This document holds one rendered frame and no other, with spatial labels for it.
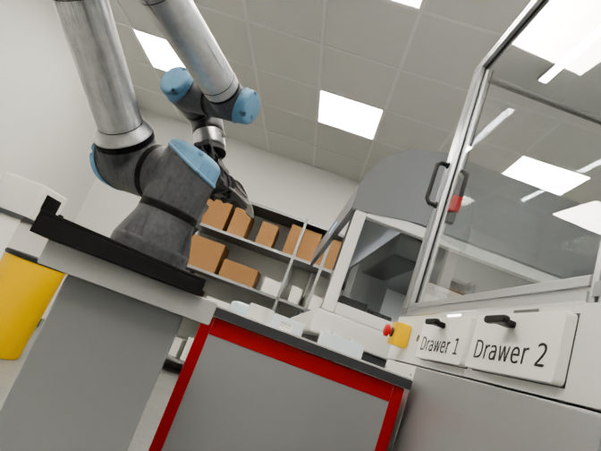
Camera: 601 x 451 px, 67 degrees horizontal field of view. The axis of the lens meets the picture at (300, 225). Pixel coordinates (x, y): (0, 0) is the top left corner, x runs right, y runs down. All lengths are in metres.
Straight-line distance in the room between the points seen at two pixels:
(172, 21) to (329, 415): 0.96
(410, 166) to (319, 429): 1.29
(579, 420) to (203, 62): 0.81
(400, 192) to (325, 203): 3.52
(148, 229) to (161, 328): 0.18
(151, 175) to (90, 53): 0.23
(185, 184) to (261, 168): 4.87
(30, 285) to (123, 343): 2.61
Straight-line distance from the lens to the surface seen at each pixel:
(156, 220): 0.86
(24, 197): 4.57
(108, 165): 0.97
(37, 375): 0.84
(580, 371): 0.76
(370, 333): 1.96
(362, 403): 1.26
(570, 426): 0.76
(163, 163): 0.90
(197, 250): 5.08
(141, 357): 0.82
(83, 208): 6.14
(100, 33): 0.88
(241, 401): 1.23
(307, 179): 5.65
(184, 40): 0.85
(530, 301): 0.91
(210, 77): 0.91
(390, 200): 2.06
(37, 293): 3.43
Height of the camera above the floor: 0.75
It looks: 14 degrees up
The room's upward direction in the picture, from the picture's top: 21 degrees clockwise
